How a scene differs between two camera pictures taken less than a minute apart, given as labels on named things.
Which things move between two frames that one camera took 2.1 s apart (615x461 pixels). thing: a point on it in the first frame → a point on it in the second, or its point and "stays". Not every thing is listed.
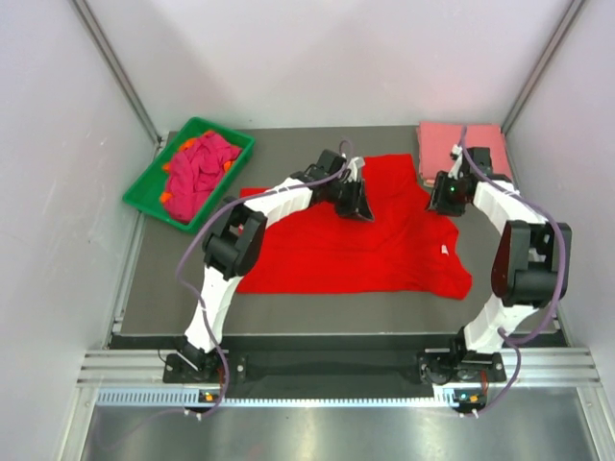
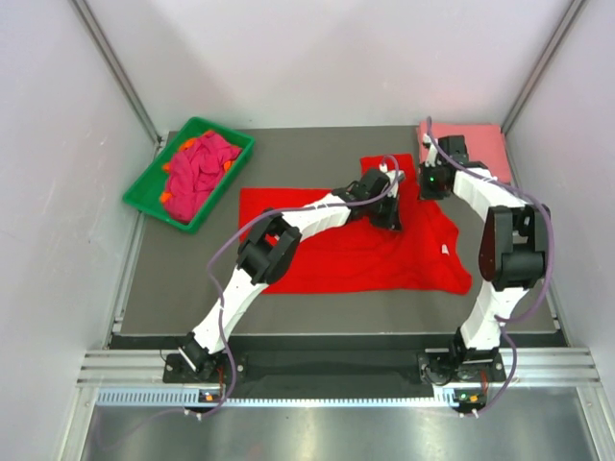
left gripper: [357, 205] → [391, 221]
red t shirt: [405, 248] stays
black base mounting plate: [430, 368] stays
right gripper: [437, 202] → [424, 192]
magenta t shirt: [194, 170] stays
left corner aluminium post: [118, 72] stays
